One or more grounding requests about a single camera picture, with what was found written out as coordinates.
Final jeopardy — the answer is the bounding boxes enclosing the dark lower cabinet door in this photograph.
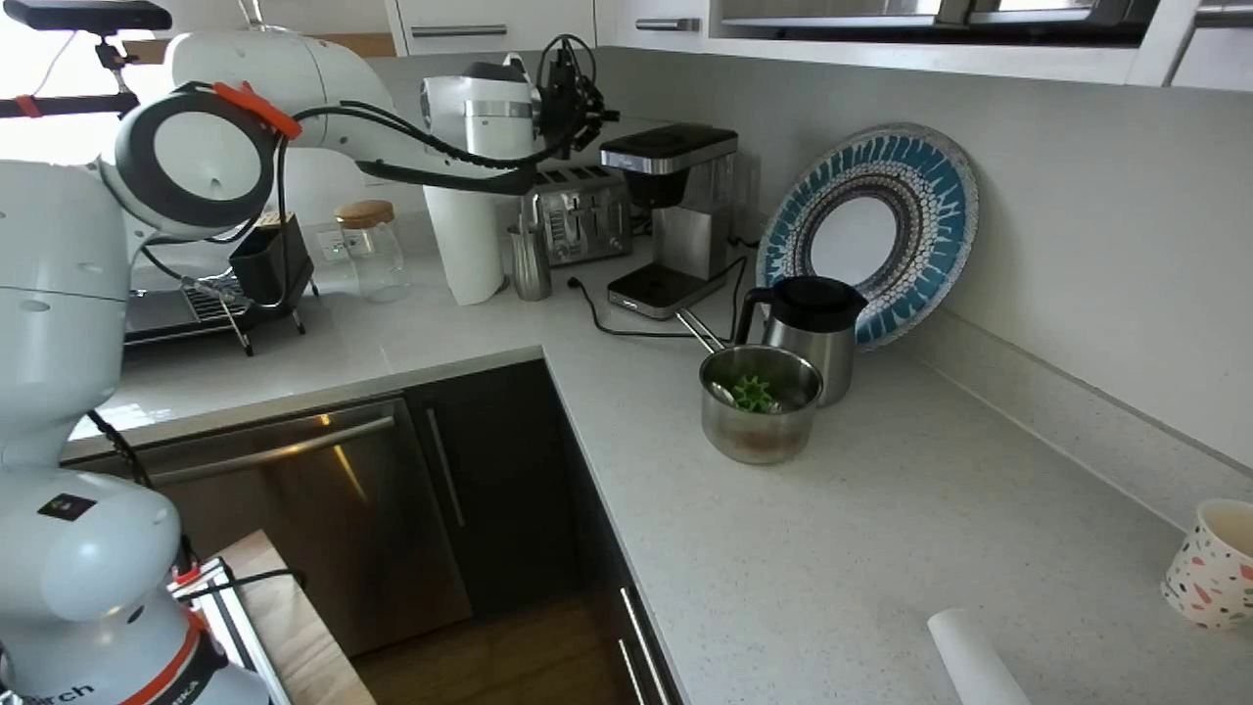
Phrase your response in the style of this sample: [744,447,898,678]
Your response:
[399,357,590,623]

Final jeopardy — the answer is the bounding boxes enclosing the chrome toaster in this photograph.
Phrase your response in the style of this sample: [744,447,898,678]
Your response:
[522,165,647,275]

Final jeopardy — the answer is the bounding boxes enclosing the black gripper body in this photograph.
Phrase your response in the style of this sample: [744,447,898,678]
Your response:
[537,55,609,142]

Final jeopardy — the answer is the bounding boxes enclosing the dark cabinet drawer front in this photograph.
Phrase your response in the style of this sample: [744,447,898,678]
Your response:
[541,357,687,705]

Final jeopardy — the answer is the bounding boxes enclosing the black steel thermos mug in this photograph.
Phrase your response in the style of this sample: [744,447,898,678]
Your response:
[741,270,873,413]

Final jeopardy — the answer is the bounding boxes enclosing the black silver coffee maker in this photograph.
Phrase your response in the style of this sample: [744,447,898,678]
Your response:
[596,121,762,324]

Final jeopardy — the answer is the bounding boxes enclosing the white paper towel roll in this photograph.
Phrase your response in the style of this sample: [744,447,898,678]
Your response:
[420,182,515,314]

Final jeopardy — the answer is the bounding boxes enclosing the patterned paper cup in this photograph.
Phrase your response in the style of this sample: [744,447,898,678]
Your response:
[1163,499,1253,636]

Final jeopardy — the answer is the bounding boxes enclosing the silver dishwasher handle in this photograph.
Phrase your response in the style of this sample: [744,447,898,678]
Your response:
[139,413,399,492]

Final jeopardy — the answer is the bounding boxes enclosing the small steel saucepan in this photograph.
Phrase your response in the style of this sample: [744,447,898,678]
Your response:
[673,310,826,471]

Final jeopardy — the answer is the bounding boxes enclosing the black stereo camera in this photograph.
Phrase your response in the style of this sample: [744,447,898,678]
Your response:
[0,0,177,36]

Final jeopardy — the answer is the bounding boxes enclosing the metal cup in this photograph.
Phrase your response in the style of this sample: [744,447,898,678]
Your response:
[505,224,558,306]

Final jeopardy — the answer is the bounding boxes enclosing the stainless steel dishwasher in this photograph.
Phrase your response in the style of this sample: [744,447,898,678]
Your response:
[122,392,477,663]

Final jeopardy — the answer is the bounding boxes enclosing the silver drawer handle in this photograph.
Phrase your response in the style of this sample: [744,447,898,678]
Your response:
[614,583,657,705]
[609,636,643,705]

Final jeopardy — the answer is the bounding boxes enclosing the green vegetable pieces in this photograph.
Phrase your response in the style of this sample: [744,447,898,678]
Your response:
[719,373,785,418]

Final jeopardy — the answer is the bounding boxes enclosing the narrow white upper cabinet door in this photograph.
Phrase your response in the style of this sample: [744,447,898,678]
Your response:
[386,0,601,65]

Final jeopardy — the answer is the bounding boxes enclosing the metal wire rack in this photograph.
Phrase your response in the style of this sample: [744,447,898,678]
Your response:
[122,246,329,361]

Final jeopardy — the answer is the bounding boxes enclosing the stainless steel microwave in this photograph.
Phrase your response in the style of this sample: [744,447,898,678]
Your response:
[707,0,1165,55]

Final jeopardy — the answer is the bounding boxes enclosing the silver cabinet door handle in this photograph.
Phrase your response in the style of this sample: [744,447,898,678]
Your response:
[420,403,469,533]

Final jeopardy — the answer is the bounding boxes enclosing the orange cable clip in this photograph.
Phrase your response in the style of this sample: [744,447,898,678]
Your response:
[206,79,305,147]

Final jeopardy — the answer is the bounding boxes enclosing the large white upper cabinet door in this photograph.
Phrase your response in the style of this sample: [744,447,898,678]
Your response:
[590,0,719,58]

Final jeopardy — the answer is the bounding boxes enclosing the white upper cabinet beside microwave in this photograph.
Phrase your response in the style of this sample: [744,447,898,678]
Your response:
[1163,0,1253,99]

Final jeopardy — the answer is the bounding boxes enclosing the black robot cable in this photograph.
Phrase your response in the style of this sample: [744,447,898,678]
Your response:
[83,33,600,605]

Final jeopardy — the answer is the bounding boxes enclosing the black square container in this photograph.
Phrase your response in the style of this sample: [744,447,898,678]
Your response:
[228,212,318,314]

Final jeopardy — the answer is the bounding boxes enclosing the glass jar with wooden lid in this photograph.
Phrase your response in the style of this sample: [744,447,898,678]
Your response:
[329,198,409,302]

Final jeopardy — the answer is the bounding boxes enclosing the blue patterned plate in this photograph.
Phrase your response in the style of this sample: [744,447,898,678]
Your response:
[751,121,981,353]

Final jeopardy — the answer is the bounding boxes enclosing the black coffee maker cable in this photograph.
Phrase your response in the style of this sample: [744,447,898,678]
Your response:
[558,270,702,347]

